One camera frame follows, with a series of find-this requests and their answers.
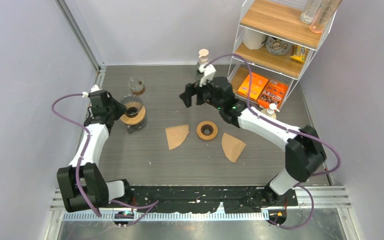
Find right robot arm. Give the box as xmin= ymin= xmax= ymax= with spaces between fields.
xmin=179 ymin=77 xmax=327 ymax=205

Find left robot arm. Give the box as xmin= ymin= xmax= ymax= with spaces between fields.
xmin=51 ymin=89 xmax=134 ymax=217

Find green pump bottle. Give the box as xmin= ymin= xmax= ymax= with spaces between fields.
xmin=195 ymin=48 xmax=209 ymax=81

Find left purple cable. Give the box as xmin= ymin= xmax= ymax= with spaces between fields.
xmin=51 ymin=93 xmax=160 ymax=220

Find yellow snack bag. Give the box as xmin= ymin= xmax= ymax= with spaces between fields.
xmin=290 ymin=44 xmax=310 ymax=64

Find dark ribbed glass dripper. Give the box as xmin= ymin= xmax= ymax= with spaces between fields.
xmin=120 ymin=94 xmax=144 ymax=110

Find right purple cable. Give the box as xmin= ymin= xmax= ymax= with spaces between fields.
xmin=203 ymin=53 xmax=341 ymax=230

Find small wooden ring holder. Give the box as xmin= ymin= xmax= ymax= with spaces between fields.
xmin=196 ymin=120 xmax=218 ymax=141

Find aluminium frame rail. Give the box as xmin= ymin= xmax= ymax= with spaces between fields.
xmin=56 ymin=0 xmax=107 ymax=181

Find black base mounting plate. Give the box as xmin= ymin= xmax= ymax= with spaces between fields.
xmin=116 ymin=185 xmax=298 ymax=214

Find clear glass bottle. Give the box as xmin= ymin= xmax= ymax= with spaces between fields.
xmin=299 ymin=0 xmax=323 ymax=24

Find orange snack packet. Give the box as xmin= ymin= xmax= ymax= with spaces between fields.
xmin=257 ymin=80 xmax=289 ymax=109

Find glass carafe server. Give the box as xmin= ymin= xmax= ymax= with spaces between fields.
xmin=125 ymin=119 xmax=147 ymax=134

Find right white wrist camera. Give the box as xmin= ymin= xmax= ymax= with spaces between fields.
xmin=197 ymin=64 xmax=216 ymax=87

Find cartoon printed tin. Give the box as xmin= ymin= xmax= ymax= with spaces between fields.
xmin=265 ymin=36 xmax=293 ymax=56

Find large wooden ring holder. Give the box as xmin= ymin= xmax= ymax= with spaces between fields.
xmin=120 ymin=106 xmax=146 ymax=126

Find white wire wooden shelf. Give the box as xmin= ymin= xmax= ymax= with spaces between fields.
xmin=228 ymin=0 xmax=335 ymax=101

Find purple cable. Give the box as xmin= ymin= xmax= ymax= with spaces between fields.
xmin=203 ymin=53 xmax=341 ymax=230
xmin=51 ymin=93 xmax=160 ymax=220

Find white paper roll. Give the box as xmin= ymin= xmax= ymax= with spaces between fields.
xmin=242 ymin=28 xmax=267 ymax=50

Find orange box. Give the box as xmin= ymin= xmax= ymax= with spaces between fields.
xmin=237 ymin=73 xmax=269 ymax=101

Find small glass with wood band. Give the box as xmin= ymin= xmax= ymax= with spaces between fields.
xmin=128 ymin=77 xmax=146 ymax=96

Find cream pump bottle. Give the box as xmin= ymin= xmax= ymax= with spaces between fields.
xmin=261 ymin=103 xmax=280 ymax=119

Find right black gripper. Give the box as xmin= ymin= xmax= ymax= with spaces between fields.
xmin=179 ymin=75 xmax=223 ymax=111

